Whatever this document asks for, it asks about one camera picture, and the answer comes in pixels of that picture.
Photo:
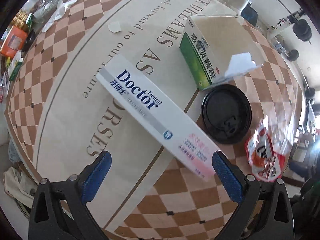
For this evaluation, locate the small white paper scrap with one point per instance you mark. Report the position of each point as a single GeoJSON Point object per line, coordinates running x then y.
{"type": "Point", "coordinates": [114, 27]}

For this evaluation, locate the white Doctor toothpaste box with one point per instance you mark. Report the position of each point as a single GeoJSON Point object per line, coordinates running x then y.
{"type": "Point", "coordinates": [159, 115]}

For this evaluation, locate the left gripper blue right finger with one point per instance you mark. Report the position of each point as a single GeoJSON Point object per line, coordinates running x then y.
{"type": "Point", "coordinates": [231, 177]}

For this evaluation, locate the red white snack wrapper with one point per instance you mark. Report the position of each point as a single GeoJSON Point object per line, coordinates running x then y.
{"type": "Point", "coordinates": [267, 151]}

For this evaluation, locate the green white carton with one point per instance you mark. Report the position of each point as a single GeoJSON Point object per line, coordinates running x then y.
{"type": "Point", "coordinates": [217, 49]}

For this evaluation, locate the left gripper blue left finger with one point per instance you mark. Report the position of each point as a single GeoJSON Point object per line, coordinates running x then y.
{"type": "Point", "coordinates": [93, 175]}

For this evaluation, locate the crumpled white tissue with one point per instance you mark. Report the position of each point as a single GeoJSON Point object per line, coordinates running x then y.
{"type": "Point", "coordinates": [58, 14]}

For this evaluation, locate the green white small box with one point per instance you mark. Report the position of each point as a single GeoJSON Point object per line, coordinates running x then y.
{"type": "Point", "coordinates": [15, 65]}

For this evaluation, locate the black plastic cup lid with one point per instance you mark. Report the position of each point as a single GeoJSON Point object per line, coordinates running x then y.
{"type": "Point", "coordinates": [226, 114]}

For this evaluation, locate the orange gift box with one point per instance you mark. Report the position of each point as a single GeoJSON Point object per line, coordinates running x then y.
{"type": "Point", "coordinates": [13, 42]}

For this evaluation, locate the barbell weight bench rack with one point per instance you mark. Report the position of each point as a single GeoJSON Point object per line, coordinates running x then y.
{"type": "Point", "coordinates": [300, 27]}

